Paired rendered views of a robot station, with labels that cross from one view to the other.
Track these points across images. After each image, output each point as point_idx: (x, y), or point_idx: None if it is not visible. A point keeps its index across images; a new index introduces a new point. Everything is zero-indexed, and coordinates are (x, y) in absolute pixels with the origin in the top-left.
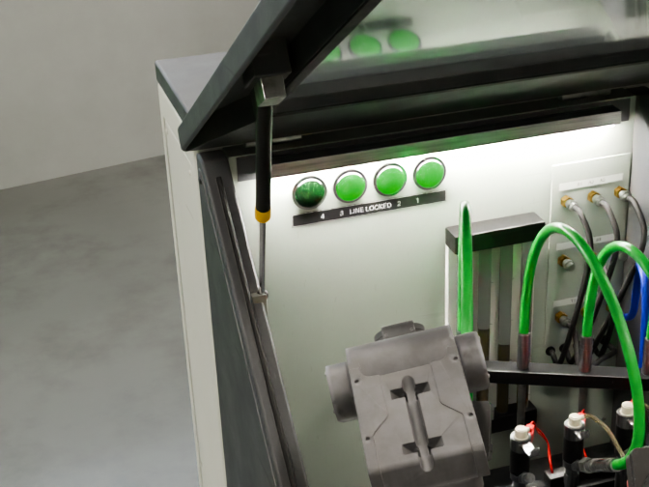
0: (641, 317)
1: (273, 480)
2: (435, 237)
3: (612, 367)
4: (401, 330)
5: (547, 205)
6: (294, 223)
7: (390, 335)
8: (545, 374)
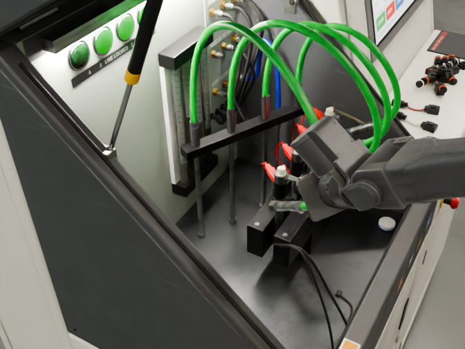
0: (276, 73)
1: (194, 287)
2: (153, 63)
3: (276, 109)
4: (329, 127)
5: (202, 18)
6: (73, 85)
7: (324, 134)
8: (247, 129)
